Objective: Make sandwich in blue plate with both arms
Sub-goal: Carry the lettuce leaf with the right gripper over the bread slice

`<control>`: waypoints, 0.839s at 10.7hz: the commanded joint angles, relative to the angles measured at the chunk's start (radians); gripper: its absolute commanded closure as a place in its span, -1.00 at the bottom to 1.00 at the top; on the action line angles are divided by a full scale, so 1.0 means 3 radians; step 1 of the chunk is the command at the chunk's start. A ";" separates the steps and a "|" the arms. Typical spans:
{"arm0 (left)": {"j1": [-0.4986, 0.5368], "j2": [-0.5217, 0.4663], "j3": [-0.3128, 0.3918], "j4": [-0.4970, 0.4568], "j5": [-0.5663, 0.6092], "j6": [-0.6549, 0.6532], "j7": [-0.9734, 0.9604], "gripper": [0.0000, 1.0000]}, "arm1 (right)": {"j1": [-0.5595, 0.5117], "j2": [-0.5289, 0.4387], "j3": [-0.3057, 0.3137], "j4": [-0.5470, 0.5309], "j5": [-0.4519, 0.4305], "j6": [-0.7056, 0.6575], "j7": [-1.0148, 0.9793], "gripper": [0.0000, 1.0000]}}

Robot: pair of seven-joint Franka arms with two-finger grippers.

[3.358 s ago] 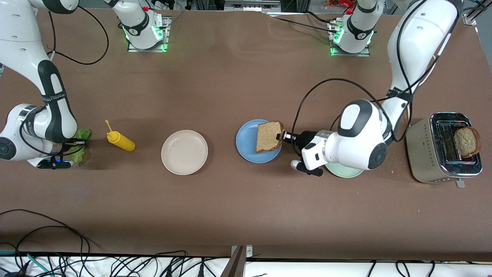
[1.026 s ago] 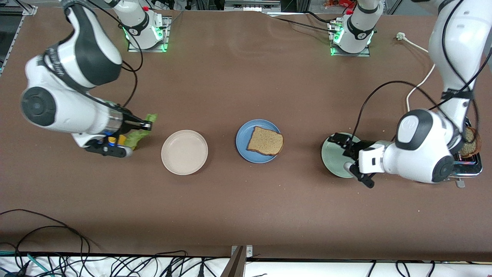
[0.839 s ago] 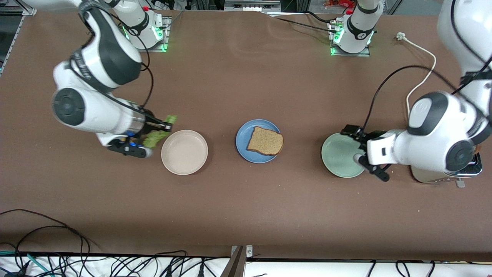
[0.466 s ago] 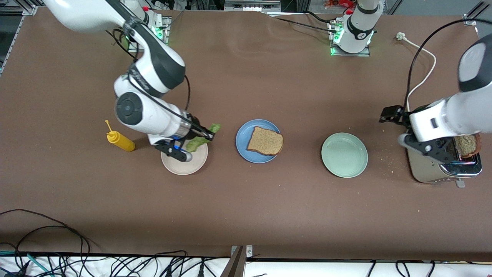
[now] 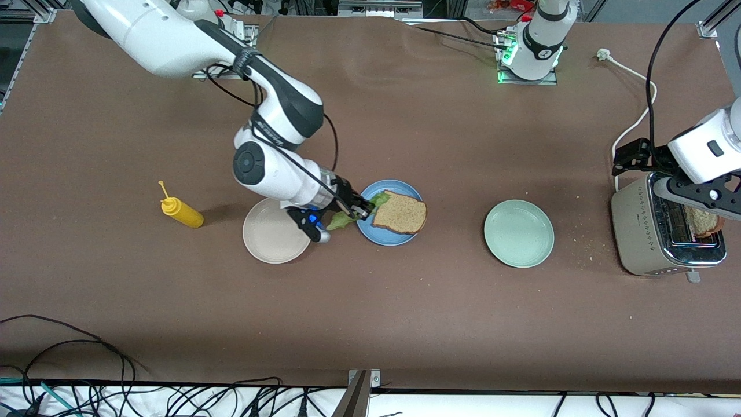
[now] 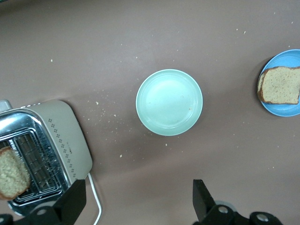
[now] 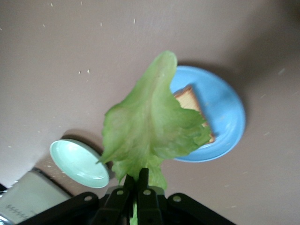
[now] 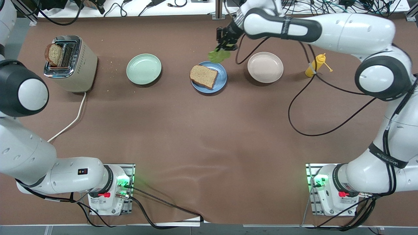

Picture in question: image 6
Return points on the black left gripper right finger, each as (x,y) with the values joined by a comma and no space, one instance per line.
(206,208)

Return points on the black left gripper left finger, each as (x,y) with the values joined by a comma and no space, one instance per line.
(68,206)

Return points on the brown bread slice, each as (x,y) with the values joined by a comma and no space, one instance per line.
(11,173)
(281,86)

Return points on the mint green plate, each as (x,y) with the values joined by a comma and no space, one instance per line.
(168,103)

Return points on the blue plate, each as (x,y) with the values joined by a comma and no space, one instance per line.
(281,111)

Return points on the beige chrome toaster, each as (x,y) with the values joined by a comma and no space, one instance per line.
(65,122)

